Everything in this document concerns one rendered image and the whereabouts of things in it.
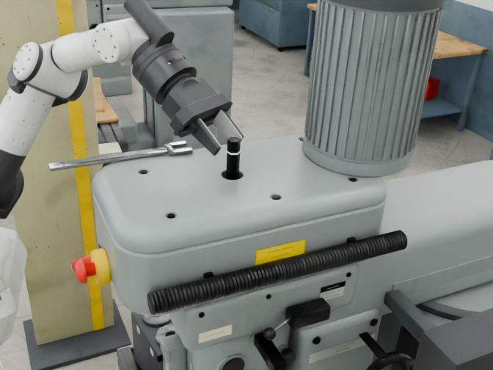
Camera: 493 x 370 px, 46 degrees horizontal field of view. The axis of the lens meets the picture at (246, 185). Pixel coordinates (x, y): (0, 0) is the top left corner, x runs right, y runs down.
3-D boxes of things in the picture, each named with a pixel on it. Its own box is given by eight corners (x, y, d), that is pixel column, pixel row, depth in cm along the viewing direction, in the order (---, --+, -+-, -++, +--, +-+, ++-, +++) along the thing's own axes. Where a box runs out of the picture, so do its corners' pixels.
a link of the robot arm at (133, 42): (126, 96, 97) (86, 49, 99) (172, 81, 105) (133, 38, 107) (148, 46, 89) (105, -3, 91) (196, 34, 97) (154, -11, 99)
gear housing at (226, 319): (187, 358, 95) (187, 312, 90) (145, 272, 114) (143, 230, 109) (356, 307, 108) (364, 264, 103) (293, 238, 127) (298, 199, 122)
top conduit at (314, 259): (153, 321, 82) (152, 302, 80) (145, 302, 85) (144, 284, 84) (406, 252, 99) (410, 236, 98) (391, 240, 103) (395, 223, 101)
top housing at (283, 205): (128, 332, 86) (122, 244, 78) (92, 238, 106) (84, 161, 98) (385, 262, 104) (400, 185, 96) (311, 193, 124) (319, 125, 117)
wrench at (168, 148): (50, 175, 94) (50, 170, 93) (48, 164, 97) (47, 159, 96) (192, 153, 103) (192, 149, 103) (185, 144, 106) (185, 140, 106)
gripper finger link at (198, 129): (215, 157, 94) (191, 129, 95) (223, 144, 92) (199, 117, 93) (208, 160, 93) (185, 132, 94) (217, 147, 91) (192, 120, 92)
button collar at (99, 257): (100, 294, 93) (97, 263, 90) (92, 272, 98) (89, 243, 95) (112, 291, 94) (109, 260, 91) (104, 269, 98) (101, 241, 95)
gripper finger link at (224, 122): (243, 135, 95) (219, 109, 97) (235, 147, 98) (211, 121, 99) (249, 133, 97) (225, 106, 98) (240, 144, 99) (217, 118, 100)
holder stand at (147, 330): (162, 408, 164) (160, 357, 154) (133, 357, 180) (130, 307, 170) (200, 391, 169) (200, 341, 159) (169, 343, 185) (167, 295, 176)
